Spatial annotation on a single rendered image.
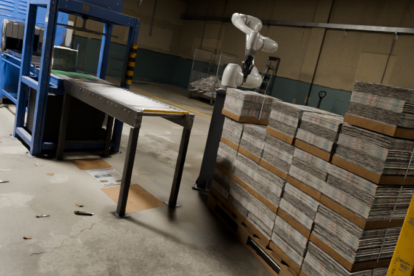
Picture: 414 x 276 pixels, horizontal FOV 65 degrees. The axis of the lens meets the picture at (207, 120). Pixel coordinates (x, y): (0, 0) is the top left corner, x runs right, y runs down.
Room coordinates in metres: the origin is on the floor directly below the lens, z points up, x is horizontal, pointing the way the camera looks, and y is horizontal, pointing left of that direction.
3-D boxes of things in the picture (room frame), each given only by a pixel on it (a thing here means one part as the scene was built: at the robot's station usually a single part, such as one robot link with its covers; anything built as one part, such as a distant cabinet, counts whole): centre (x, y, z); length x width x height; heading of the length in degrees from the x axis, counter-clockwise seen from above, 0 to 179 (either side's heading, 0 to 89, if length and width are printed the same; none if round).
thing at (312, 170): (2.32, -0.59, 0.42); 1.17 x 0.39 x 0.83; 29
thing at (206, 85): (10.82, 0.16, 0.85); 1.21 x 0.83 x 1.71; 46
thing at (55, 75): (3.59, 1.52, 0.75); 0.70 x 0.65 x 0.10; 46
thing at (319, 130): (1.94, -0.79, 0.95); 0.38 x 0.29 x 0.23; 117
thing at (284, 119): (2.21, -0.65, 0.95); 0.38 x 0.29 x 0.23; 117
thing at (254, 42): (2.94, -0.27, 1.50); 0.13 x 0.11 x 0.16; 109
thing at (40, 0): (3.58, 1.52, 1.50); 0.94 x 0.68 x 0.10; 136
